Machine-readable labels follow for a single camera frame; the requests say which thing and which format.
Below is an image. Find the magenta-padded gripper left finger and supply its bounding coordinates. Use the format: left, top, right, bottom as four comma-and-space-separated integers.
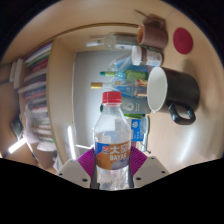
55, 148, 99, 189

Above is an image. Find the blue and white box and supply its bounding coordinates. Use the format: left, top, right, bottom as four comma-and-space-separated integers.
128, 115, 149, 143

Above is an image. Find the green-capped bottle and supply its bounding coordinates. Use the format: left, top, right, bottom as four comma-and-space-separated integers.
99, 69, 148, 82

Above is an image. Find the flat round red coaster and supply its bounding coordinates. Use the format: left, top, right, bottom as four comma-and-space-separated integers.
172, 27, 194, 55

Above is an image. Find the grey shaker bottle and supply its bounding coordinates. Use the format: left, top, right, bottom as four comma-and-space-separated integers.
121, 96, 152, 116

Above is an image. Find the tall clear glass bottle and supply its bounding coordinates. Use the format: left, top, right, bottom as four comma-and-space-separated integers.
85, 32, 139, 51

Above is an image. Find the clear plastic bottle red cap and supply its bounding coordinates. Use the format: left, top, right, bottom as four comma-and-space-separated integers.
93, 91, 133, 191

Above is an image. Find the wooden shelf unit with books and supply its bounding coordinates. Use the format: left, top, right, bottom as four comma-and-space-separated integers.
0, 23, 141, 168

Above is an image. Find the yellow-capped bottle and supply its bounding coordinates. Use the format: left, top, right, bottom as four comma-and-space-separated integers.
90, 81, 118, 91

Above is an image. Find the dark green bottle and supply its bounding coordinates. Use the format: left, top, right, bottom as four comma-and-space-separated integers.
123, 113, 145, 119

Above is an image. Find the brown jar white lid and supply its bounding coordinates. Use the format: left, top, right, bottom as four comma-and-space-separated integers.
131, 45, 164, 68

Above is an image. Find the brown cup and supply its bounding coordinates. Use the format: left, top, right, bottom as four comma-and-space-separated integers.
137, 13, 169, 50

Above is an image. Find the ceiling light tube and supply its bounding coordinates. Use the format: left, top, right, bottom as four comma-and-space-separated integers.
8, 136, 28, 155

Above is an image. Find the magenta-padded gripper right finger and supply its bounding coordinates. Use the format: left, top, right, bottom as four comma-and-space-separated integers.
126, 145, 171, 189

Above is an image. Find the white desk lamp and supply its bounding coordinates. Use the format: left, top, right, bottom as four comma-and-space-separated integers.
67, 124, 91, 161

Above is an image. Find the black mug white inside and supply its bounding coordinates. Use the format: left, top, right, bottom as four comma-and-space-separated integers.
147, 66, 201, 126

